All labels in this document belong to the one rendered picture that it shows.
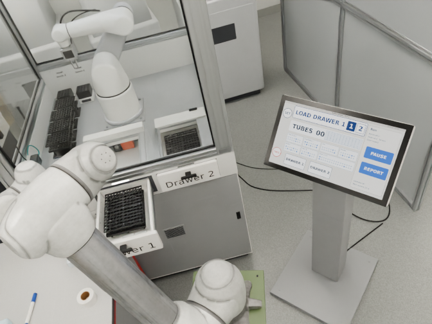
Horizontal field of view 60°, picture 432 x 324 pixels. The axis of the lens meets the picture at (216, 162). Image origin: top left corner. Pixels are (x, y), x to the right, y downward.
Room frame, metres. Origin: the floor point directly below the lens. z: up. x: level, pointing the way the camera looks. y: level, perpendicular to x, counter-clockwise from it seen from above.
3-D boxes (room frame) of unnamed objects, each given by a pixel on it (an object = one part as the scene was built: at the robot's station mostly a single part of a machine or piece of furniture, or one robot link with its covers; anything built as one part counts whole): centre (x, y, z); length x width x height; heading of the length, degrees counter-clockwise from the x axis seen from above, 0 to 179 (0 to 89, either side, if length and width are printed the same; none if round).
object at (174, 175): (1.28, 0.14, 0.87); 0.29 x 0.02 x 0.11; 92
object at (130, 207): (1.15, 0.45, 0.87); 0.22 x 0.18 x 0.06; 2
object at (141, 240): (0.95, 0.45, 0.87); 0.29 x 0.02 x 0.11; 92
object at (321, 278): (1.06, -0.47, 0.51); 0.50 x 0.45 x 1.02; 135
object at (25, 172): (1.07, 0.68, 1.24); 0.13 x 0.11 x 0.16; 138
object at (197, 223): (1.76, 0.42, 0.40); 1.03 x 0.95 x 0.80; 92
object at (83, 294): (0.82, 0.64, 0.78); 0.07 x 0.07 x 0.04
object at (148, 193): (1.16, 0.45, 0.86); 0.40 x 0.26 x 0.06; 2
